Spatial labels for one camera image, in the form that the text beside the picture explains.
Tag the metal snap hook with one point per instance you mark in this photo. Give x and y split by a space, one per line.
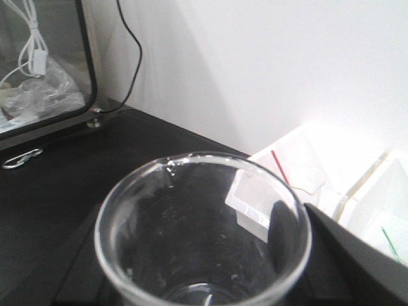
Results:
20 160

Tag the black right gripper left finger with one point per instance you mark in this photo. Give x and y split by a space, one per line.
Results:
85 283

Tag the white plastic tray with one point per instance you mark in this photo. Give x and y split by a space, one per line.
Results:
378 200
322 168

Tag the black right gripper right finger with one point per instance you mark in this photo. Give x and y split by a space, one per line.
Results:
344 270

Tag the clear glass beaker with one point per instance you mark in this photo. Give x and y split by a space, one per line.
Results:
202 228

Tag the red stick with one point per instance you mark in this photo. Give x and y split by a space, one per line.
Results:
278 163

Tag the glass-door glove box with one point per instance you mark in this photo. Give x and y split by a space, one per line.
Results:
52 71

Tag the green stick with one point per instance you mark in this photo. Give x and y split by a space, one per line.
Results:
391 246

